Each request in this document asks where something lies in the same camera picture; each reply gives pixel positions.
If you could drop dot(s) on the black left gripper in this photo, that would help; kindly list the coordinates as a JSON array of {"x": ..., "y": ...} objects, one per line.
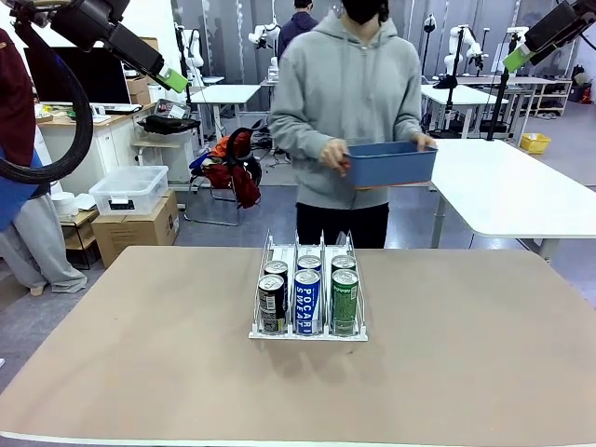
[{"x": 93, "y": 23}]

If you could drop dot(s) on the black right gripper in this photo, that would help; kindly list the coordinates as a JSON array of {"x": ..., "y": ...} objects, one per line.
[{"x": 582, "y": 14}]

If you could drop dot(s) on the person's left forearm grey sleeve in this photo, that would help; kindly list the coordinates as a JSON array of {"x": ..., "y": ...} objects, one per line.
[{"x": 410, "y": 118}]

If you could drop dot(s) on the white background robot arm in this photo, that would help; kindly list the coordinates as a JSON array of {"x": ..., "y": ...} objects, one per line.
[
  {"x": 261, "y": 33},
  {"x": 454, "y": 46},
  {"x": 194, "y": 51}
]

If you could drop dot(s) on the person's right forearm grey sleeve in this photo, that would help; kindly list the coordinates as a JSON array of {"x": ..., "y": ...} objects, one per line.
[{"x": 298, "y": 125}]

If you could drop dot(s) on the green beverage can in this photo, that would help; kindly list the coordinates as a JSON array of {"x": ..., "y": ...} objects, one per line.
[
  {"x": 344, "y": 302},
  {"x": 343, "y": 262}
]

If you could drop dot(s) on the person's left hand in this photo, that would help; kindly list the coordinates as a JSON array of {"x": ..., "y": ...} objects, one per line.
[{"x": 424, "y": 141}]

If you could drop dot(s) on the person's right hand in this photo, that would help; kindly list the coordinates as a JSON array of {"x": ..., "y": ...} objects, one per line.
[{"x": 333, "y": 156}]

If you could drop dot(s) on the small cardboard box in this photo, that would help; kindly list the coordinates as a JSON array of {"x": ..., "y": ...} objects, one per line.
[{"x": 139, "y": 90}]

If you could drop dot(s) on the black computer monitor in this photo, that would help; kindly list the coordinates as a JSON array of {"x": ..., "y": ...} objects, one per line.
[{"x": 93, "y": 74}]

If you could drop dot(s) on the black tray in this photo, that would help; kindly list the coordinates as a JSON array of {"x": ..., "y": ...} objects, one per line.
[{"x": 167, "y": 125}]

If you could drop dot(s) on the black tripod stand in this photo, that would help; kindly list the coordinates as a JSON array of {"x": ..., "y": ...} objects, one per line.
[{"x": 502, "y": 102}]

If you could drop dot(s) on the white desk with legs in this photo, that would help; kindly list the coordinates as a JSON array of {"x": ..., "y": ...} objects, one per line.
[
  {"x": 228, "y": 93},
  {"x": 465, "y": 95}
]

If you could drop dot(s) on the white cabinet wooden top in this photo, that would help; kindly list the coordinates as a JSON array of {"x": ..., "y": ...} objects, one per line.
[{"x": 107, "y": 144}]

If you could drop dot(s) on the yellow plastic crate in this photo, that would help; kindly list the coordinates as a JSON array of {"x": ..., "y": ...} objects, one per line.
[{"x": 535, "y": 143}]

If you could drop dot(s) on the person in maroon top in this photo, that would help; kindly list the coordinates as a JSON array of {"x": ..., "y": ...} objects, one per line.
[{"x": 16, "y": 93}]

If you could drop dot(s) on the clear plastic storage box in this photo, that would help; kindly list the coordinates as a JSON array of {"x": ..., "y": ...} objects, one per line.
[{"x": 128, "y": 188}]

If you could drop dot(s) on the red orange backpack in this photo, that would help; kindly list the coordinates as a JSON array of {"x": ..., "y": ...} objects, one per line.
[{"x": 233, "y": 172}]

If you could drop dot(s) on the person in navy hoodie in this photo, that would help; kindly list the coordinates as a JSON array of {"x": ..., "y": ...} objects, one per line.
[{"x": 295, "y": 30}]

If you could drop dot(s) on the large white table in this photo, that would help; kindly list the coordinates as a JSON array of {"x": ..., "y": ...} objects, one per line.
[{"x": 512, "y": 191}]

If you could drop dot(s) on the large cardboard box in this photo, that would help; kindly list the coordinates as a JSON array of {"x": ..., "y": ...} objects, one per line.
[{"x": 135, "y": 233}]

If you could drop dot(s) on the small side table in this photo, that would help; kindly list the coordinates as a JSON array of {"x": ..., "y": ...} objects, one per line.
[{"x": 81, "y": 233}]

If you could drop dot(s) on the person in grey hoodie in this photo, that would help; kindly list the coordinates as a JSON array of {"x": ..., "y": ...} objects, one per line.
[{"x": 344, "y": 88}]

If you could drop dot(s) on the blue Pocari Sweat can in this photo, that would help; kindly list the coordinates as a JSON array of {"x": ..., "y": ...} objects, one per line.
[
  {"x": 307, "y": 302},
  {"x": 309, "y": 262}
]

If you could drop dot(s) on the metal frame chair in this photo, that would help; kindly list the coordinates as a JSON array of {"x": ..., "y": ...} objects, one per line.
[{"x": 214, "y": 219}]

